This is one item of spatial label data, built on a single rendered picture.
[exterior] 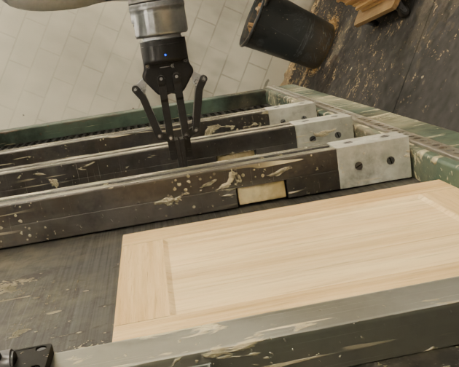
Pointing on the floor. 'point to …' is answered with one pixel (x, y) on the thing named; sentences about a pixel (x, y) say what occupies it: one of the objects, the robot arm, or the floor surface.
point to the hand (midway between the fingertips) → (181, 158)
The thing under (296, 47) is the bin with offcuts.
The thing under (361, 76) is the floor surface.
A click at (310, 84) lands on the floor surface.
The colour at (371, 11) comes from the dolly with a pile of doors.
